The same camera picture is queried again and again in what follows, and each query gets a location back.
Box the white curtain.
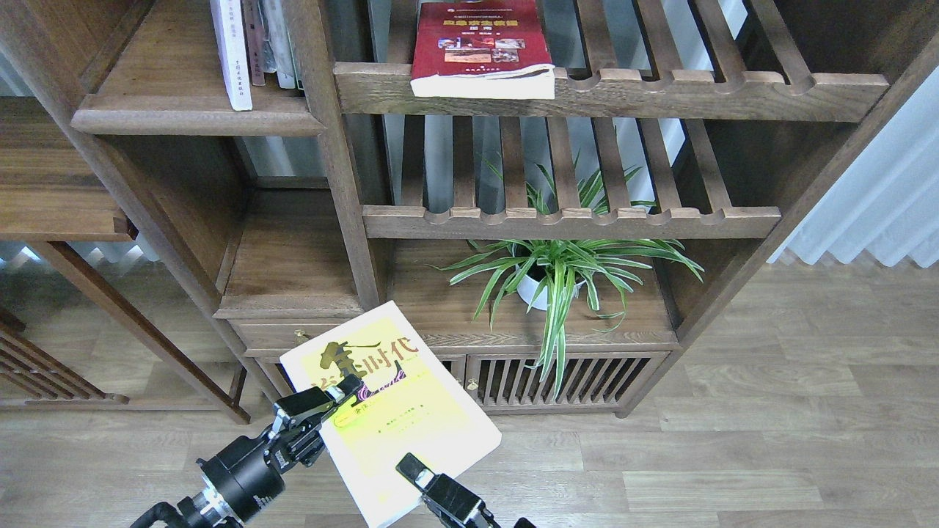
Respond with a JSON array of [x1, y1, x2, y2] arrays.
[[770, 71, 938, 268]]

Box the white lavender book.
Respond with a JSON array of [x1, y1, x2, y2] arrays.
[[209, 1, 252, 111]]

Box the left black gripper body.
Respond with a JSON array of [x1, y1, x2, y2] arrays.
[[197, 386, 340, 525]]

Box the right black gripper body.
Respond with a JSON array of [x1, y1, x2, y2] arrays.
[[418, 472, 502, 527]]

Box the plastic wrapped book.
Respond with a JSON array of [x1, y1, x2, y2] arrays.
[[258, 1, 284, 73]]

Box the yellow green book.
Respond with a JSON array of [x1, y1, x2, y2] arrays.
[[279, 301, 502, 527]]

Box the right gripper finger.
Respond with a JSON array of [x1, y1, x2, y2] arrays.
[[396, 453, 434, 491]]

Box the dark wooden bookshelf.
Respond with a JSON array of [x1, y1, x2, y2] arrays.
[[2, 1, 937, 417]]

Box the white upright book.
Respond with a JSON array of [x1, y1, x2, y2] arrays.
[[271, 1, 304, 91]]

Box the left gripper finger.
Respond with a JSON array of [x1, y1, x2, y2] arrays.
[[331, 374, 365, 404]]

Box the brown upright book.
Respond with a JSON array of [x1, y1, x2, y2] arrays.
[[241, 0, 266, 87]]

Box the green spider plant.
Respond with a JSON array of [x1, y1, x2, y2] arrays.
[[434, 150, 706, 400]]

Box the red cover book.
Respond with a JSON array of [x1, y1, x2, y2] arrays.
[[410, 1, 555, 100]]

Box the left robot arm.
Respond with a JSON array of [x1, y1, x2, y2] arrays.
[[132, 375, 365, 527]]

